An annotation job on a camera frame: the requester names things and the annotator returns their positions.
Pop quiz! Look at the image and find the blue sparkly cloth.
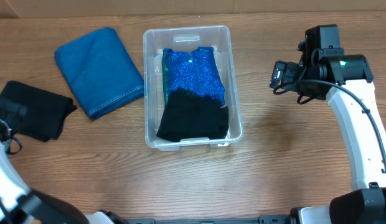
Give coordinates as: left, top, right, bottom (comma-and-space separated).
161, 47, 225, 105

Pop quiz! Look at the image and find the black cloth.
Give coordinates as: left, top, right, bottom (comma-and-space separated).
156, 88, 229, 142
0, 81, 77, 142

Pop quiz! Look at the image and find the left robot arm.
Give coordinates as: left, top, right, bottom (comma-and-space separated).
0, 100, 115, 224

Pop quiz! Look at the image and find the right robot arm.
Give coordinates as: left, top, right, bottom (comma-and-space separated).
259, 25, 386, 223

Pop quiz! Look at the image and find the folded blue denim cloth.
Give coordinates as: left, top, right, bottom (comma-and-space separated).
54, 27, 144, 119

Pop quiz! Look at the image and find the clear plastic storage bin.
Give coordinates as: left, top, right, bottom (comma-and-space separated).
143, 25, 243, 151

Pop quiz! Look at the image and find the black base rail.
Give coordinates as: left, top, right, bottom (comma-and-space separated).
87, 210, 346, 224

